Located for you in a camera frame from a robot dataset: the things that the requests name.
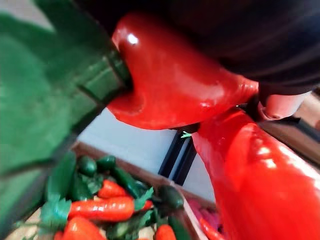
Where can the left robot hand black cloth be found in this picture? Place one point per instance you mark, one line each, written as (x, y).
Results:
(250, 30)

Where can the glossy red pepper green stem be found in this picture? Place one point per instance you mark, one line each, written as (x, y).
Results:
(175, 82)

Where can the brown vegetable box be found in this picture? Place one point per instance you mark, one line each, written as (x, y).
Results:
(147, 175)

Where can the small dark green pepper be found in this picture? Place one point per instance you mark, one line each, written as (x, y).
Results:
(106, 162)
(87, 165)
(171, 197)

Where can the long dark green cucumber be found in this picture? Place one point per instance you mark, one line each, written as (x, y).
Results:
(61, 175)
(127, 181)

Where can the slim red chili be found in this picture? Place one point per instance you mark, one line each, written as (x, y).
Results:
(210, 231)

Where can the short orange carrot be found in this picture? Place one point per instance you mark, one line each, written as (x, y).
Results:
(111, 190)

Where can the long orange carrot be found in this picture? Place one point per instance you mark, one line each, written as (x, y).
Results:
(105, 208)

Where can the large green leafy top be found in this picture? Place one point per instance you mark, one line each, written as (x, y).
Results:
(30, 105)

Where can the green carrot leaves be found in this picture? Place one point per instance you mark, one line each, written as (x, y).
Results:
(55, 211)

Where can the black metal frame post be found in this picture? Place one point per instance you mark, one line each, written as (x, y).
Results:
(178, 157)

